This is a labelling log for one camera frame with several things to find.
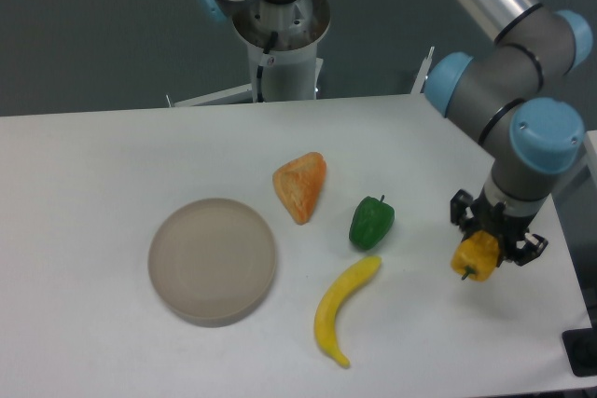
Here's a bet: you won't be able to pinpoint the black cable on pedestal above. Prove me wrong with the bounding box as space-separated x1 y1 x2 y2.
255 30 280 103

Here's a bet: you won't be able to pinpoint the white metal frame bracket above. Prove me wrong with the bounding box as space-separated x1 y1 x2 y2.
410 46 435 94

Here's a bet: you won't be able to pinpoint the yellow toy bell pepper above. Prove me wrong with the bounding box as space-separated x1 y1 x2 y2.
451 230 500 281

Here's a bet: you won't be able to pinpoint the yellow toy banana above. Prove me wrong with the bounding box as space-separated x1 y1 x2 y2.
313 255 382 368

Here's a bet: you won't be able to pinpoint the green toy bell pepper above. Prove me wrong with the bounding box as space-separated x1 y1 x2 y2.
349 195 396 251

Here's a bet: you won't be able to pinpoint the black clamp at table edge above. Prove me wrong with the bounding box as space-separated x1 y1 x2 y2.
562 328 597 377

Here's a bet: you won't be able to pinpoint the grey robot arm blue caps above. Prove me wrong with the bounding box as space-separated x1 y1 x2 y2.
200 0 593 279

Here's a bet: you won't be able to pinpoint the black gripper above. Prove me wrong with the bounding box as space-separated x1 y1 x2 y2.
450 189 548 267

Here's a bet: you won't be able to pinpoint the orange triangular toy bread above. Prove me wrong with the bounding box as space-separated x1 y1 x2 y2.
272 152 326 226

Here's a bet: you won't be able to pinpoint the beige round plate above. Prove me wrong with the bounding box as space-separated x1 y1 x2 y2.
147 199 277 327

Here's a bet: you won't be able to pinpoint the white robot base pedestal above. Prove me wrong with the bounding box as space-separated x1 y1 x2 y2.
232 0 331 103

